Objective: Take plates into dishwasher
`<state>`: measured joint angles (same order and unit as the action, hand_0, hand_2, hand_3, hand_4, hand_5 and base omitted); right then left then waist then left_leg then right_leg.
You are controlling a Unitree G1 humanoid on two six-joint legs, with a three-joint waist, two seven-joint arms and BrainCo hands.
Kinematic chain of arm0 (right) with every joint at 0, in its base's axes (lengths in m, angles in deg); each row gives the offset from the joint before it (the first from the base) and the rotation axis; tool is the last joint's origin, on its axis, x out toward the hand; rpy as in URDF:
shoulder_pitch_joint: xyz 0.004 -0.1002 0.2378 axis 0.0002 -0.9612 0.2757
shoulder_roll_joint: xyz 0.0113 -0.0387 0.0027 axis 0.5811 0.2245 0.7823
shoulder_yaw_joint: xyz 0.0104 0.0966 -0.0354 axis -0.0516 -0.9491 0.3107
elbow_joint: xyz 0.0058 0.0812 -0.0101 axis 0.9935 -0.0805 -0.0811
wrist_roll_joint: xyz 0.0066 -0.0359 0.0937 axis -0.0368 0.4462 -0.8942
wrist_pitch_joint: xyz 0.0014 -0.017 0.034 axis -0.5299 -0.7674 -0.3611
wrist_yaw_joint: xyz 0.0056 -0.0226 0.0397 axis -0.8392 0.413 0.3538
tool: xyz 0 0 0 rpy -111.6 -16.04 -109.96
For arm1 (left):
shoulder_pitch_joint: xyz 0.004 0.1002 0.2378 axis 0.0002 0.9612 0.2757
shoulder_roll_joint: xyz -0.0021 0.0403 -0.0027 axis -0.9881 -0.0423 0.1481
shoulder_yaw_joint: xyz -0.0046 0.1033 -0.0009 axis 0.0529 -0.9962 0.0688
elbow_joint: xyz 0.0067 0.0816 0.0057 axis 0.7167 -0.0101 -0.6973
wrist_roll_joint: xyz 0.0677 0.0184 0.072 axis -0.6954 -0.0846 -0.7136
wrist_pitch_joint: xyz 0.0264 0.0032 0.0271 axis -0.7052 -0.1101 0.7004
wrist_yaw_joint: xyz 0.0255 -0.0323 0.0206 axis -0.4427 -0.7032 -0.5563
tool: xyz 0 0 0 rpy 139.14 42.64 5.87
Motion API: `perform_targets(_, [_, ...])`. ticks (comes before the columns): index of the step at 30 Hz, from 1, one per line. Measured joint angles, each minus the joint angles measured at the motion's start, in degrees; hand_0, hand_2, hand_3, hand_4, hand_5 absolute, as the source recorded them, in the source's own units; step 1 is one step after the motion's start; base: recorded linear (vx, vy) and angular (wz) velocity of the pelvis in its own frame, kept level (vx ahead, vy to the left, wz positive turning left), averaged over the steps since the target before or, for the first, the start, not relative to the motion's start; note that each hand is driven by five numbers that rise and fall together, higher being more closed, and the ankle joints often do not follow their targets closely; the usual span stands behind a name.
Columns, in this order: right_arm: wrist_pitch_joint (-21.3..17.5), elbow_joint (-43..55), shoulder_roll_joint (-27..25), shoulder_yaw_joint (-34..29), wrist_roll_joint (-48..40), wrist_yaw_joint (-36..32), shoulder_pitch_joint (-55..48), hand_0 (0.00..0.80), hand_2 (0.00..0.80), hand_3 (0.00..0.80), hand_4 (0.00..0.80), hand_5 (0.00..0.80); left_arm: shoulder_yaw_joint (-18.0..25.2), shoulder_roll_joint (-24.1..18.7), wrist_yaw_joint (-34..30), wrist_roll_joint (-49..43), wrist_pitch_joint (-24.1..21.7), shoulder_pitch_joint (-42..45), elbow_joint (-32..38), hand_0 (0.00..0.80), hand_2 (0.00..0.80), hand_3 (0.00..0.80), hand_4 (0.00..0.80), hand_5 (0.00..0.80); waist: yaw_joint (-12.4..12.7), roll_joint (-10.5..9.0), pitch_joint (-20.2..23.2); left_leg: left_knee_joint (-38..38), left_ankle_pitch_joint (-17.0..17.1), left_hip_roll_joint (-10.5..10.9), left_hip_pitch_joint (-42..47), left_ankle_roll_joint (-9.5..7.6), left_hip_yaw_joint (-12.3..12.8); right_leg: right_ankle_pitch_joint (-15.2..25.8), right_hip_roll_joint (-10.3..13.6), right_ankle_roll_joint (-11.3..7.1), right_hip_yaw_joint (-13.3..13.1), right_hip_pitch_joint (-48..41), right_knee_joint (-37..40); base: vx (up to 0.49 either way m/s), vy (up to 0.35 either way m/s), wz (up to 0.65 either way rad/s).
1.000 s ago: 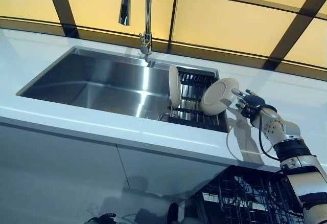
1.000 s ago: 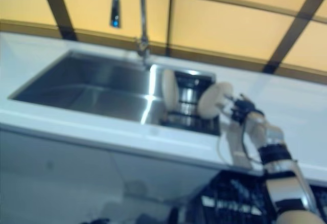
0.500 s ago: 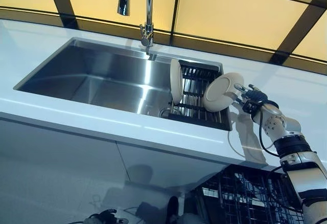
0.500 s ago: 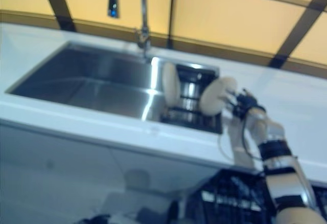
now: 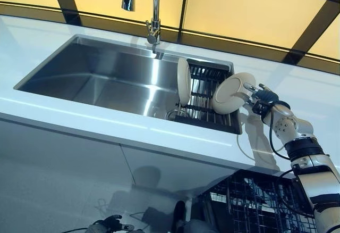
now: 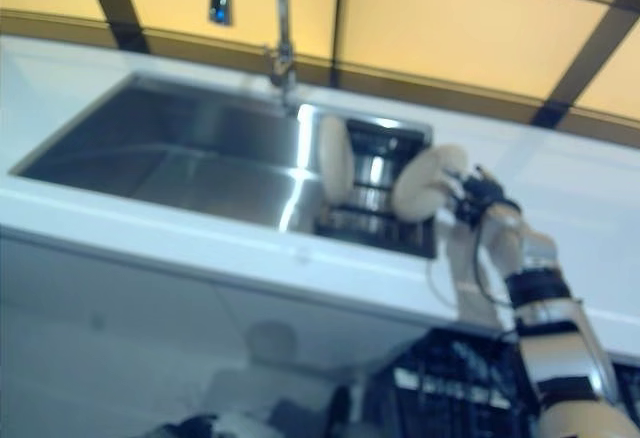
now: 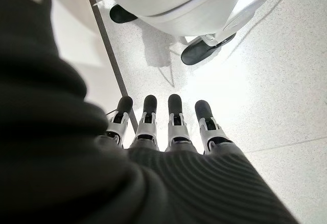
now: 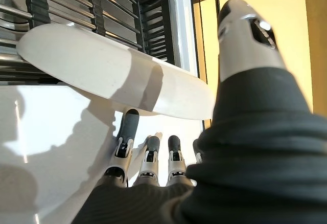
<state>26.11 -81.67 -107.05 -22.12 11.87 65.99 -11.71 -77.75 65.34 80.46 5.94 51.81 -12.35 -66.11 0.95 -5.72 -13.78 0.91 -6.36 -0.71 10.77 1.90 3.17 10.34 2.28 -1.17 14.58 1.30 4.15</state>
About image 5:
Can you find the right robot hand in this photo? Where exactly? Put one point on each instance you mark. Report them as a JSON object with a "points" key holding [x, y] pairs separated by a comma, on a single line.
{"points": [[265, 94]]}

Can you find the chrome kitchen faucet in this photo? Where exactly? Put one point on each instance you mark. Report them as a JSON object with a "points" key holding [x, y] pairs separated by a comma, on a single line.
{"points": [[156, 9]]}

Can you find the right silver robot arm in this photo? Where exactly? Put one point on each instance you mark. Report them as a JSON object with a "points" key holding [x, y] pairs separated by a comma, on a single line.
{"points": [[287, 126]]}

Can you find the narrow white cabinet door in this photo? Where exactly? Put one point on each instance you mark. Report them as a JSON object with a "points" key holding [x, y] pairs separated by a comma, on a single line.
{"points": [[170, 169]]}

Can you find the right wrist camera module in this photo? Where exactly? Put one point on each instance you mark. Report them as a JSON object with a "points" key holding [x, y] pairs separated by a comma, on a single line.
{"points": [[261, 108]]}

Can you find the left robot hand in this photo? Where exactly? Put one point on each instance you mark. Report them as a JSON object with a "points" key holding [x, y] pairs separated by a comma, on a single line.
{"points": [[114, 221]]}

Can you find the wide white cabinet door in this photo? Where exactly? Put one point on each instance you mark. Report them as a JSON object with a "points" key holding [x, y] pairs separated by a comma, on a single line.
{"points": [[53, 169]]}

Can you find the stainless steel sink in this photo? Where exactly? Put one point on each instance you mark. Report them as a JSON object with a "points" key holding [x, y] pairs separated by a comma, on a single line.
{"points": [[93, 84]]}

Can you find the robot left leg black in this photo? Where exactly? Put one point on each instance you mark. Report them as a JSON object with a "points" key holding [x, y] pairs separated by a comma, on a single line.
{"points": [[180, 211]]}

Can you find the dark window frame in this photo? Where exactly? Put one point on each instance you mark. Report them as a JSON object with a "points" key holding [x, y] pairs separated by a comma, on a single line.
{"points": [[66, 4]]}

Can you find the cream ceramic plate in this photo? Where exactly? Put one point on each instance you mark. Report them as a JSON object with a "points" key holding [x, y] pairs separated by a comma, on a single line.
{"points": [[231, 94], [183, 84]]}

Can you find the black dish drying rack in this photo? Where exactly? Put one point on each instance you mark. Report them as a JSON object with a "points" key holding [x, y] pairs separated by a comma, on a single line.
{"points": [[204, 102]]}

